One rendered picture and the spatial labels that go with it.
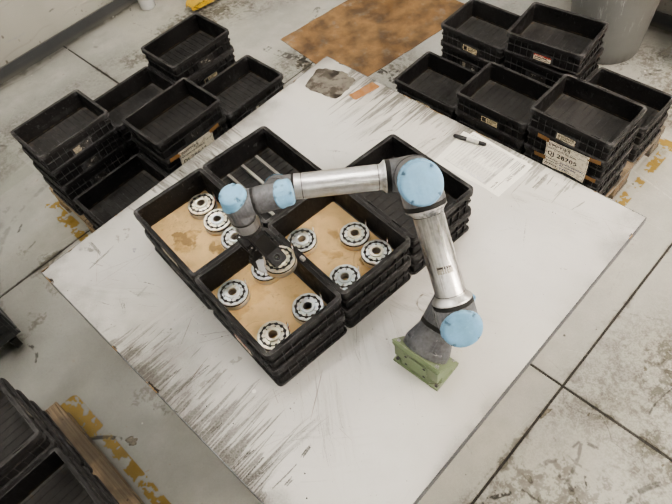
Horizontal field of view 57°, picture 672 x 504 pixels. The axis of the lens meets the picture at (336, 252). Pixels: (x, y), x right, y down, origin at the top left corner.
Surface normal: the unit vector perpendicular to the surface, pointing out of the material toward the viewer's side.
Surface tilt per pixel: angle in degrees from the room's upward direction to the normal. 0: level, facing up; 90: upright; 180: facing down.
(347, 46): 0
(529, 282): 0
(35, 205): 0
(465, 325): 59
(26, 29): 90
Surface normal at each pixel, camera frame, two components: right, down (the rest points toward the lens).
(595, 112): -0.11, -0.58
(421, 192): -0.03, 0.14
